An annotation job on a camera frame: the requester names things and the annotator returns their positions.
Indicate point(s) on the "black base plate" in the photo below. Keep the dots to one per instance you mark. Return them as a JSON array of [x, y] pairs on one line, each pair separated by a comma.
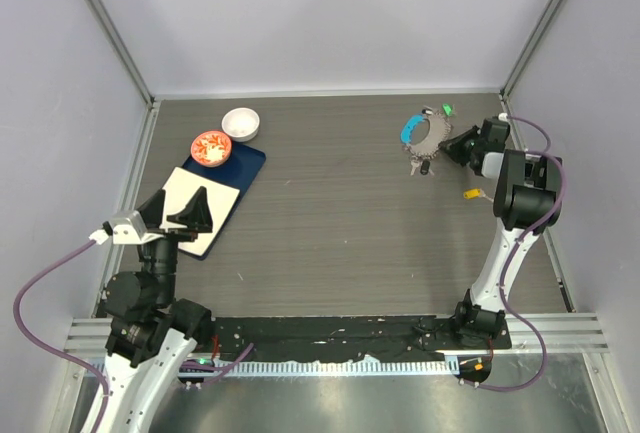
[[339, 339]]

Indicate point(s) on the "green key tag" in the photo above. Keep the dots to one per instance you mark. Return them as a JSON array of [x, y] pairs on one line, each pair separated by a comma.
[[446, 109]]

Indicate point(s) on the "black key fob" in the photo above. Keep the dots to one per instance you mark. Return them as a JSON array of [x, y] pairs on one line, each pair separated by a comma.
[[425, 167]]

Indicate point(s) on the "large keyring with blue handle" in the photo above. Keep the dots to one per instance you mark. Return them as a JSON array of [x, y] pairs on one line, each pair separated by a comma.
[[426, 148]]

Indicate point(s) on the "yellow tagged key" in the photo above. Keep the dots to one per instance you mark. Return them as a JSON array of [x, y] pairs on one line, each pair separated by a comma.
[[477, 193]]

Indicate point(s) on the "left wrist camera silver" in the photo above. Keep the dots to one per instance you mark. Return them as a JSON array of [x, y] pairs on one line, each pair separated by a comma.
[[129, 228]]

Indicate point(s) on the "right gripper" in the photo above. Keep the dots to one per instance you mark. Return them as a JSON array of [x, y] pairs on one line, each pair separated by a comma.
[[452, 147]]

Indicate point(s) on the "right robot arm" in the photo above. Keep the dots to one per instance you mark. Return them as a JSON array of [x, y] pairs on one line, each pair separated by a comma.
[[530, 188]]

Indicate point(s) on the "orange patterned bowl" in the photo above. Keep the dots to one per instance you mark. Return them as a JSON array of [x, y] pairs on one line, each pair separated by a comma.
[[211, 148]]

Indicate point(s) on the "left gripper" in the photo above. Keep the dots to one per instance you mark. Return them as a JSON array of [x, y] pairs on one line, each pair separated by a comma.
[[196, 215]]

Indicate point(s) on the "blue tray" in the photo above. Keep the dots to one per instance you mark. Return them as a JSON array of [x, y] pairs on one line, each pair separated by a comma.
[[238, 172]]

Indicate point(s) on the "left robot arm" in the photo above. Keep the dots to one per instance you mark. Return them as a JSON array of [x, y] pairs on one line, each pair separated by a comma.
[[151, 332]]

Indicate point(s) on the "white bowl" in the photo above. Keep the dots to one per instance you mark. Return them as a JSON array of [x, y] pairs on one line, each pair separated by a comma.
[[241, 124]]

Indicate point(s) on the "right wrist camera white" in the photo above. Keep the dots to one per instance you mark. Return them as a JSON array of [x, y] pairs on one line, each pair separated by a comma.
[[491, 165]]

